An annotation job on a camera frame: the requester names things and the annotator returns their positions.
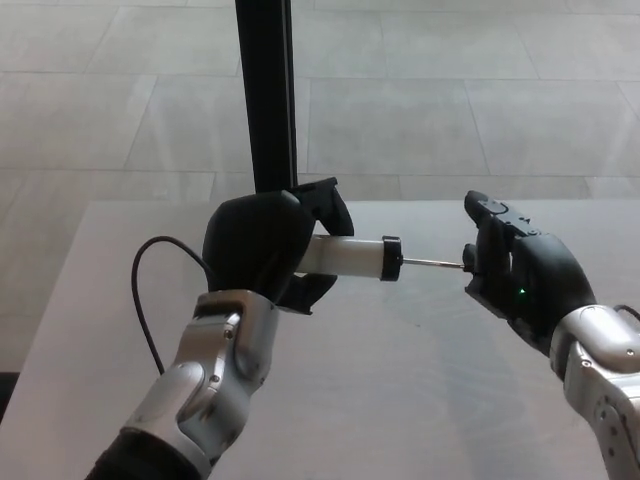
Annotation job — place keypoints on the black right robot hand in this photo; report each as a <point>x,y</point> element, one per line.
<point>545,270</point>

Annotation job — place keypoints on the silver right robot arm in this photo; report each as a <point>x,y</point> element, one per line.
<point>600,380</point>

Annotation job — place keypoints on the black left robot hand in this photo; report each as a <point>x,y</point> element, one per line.
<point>250,240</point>

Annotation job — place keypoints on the black vertical post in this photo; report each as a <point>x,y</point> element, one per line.
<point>267,100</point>

